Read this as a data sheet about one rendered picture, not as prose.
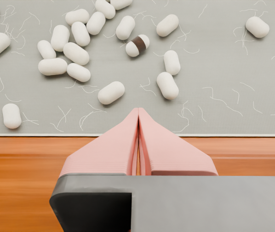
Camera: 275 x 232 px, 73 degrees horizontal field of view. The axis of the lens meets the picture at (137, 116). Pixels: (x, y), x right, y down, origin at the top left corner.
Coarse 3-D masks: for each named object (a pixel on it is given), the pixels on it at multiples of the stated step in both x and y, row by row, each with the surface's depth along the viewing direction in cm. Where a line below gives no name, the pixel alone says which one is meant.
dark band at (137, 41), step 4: (136, 36) 25; (132, 40) 25; (136, 40) 25; (140, 40) 25; (136, 44) 24; (140, 44) 25; (144, 44) 25; (140, 48) 25; (144, 48) 25; (140, 52) 25
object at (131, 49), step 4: (140, 36) 25; (144, 36) 25; (144, 40) 25; (148, 40) 25; (128, 44) 25; (132, 44) 25; (148, 44) 25; (128, 48) 25; (132, 48) 25; (136, 48) 25; (128, 52) 25; (132, 52) 25; (136, 52) 25; (132, 56) 25
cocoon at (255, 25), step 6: (252, 18) 26; (258, 18) 26; (246, 24) 27; (252, 24) 26; (258, 24) 26; (264, 24) 25; (252, 30) 26; (258, 30) 26; (264, 30) 25; (258, 36) 26
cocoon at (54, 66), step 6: (42, 60) 24; (48, 60) 24; (54, 60) 24; (60, 60) 24; (42, 66) 24; (48, 66) 24; (54, 66) 24; (60, 66) 24; (66, 66) 25; (42, 72) 24; (48, 72) 24; (54, 72) 24; (60, 72) 25
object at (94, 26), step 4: (96, 12) 26; (100, 12) 26; (92, 16) 26; (96, 16) 26; (100, 16) 26; (104, 16) 27; (92, 20) 26; (96, 20) 26; (100, 20) 26; (104, 20) 26; (88, 24) 26; (92, 24) 25; (96, 24) 26; (100, 24) 26; (88, 28) 26; (92, 28) 26; (96, 28) 26; (100, 28) 26; (92, 32) 26; (96, 32) 26
